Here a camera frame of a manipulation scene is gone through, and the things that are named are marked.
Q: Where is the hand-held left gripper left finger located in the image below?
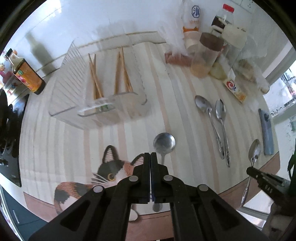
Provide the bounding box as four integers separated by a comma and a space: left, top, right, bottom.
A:
28, 152, 151, 241

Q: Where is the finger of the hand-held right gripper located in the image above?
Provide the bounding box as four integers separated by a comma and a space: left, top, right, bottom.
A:
246, 167, 264, 185

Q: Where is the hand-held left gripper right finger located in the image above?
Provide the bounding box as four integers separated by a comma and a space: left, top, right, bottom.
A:
151, 152, 270, 241

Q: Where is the metal spoon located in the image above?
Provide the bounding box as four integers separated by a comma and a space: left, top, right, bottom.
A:
195, 95, 225, 160
153, 133, 176, 213
215, 99, 231, 168
240, 139, 262, 207

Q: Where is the wooden chopstick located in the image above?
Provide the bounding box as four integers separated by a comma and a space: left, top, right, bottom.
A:
92, 54, 97, 100
120, 58, 130, 93
91, 67, 101, 99
88, 53, 103, 98
121, 47, 134, 92
114, 52, 121, 95

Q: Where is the clear plastic utensil container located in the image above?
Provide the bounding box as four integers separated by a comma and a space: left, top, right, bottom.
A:
48, 37, 148, 124

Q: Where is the person's right forearm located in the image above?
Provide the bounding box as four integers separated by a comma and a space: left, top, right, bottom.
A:
262, 203, 296, 235

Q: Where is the glass sliding door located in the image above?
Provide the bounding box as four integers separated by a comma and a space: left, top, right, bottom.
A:
264, 42, 296, 163

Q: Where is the yellow white small packet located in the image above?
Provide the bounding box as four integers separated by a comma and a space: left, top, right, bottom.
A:
223, 77, 247, 104

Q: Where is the striped cat print tablecloth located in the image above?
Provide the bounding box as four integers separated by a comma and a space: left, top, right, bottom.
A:
20, 42, 281, 239

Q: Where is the clear plastic bag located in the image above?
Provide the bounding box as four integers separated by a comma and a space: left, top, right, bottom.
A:
231, 30, 271, 93

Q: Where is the red brown small packet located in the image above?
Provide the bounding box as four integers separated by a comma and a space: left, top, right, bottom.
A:
165, 53, 192, 67

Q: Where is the brown lid seasoning jar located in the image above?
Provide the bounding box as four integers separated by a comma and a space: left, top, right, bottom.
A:
190, 32, 225, 78

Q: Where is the black cooktop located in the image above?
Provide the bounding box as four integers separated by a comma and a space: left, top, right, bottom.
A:
0, 90, 29, 188

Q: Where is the white lid oil dispenser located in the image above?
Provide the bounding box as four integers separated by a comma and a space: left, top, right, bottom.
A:
209, 23, 248, 80

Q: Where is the brown soy sauce bottle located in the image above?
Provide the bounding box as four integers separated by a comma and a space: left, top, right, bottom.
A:
5, 49, 46, 95

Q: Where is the white salt bag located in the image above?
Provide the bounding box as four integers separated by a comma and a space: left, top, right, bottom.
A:
181, 0, 202, 47

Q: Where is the red cap dark bottle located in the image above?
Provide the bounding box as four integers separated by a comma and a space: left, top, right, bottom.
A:
211, 4, 235, 33

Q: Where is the colourful cartoon sticker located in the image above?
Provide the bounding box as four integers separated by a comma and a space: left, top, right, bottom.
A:
0, 61, 18, 96

